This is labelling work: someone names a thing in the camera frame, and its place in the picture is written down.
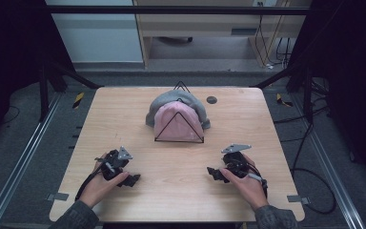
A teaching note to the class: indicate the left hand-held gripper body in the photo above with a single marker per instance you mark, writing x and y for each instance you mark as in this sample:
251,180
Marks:
116,163

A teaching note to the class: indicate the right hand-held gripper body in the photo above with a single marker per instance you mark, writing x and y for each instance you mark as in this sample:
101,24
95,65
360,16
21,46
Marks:
236,162

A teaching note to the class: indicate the pink knit hat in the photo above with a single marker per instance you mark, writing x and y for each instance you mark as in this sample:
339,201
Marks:
178,124

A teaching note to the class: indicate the person's left hand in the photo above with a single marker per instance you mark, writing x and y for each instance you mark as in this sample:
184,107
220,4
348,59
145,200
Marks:
98,191

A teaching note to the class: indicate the person's right hand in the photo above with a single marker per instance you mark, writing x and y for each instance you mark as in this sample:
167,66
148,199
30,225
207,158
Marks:
249,191

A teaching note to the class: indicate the dark round table grommet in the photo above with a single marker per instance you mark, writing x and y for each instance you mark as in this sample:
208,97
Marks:
212,99

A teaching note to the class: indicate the yellow black tape strip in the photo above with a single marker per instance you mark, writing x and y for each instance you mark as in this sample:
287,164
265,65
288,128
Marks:
78,100
281,100

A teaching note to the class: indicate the grey knit hat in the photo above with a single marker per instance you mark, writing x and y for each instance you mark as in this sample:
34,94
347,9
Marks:
174,95

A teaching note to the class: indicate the white cabinet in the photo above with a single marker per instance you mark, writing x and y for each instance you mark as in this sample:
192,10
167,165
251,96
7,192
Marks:
98,38

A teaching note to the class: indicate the black curtain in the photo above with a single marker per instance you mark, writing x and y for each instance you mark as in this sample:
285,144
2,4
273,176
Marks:
352,63
9,57

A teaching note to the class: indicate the grey metal table bracket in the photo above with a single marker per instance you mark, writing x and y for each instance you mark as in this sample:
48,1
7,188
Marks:
58,197
297,199

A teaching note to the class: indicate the aluminium floor rail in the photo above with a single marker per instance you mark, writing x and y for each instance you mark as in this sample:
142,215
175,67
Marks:
19,168
333,171

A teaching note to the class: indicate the black frame strut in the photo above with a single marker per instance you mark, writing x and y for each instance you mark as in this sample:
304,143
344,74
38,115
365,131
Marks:
282,74
73,76

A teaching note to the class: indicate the black horizontal frame bar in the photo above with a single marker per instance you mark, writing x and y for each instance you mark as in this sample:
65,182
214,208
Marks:
171,10

